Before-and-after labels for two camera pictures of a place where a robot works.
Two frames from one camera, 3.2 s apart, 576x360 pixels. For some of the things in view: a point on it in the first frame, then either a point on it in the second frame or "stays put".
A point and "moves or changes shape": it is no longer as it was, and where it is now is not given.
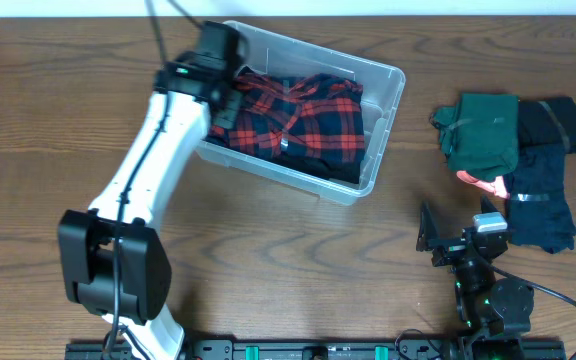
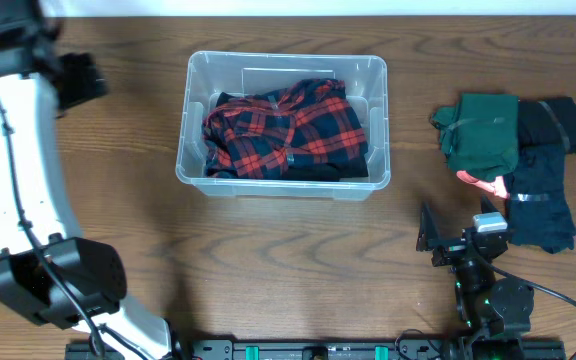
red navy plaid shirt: [307, 114] moves or changes shape
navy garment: [538, 213] stays put
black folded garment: [557, 120] stays put
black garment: [318, 169] moves or changes shape
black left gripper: [228, 108] -> [80, 79]
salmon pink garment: [496, 185] stays put
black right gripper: [450, 249] stays put
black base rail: [326, 349] stays put
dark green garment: [479, 135] stays put
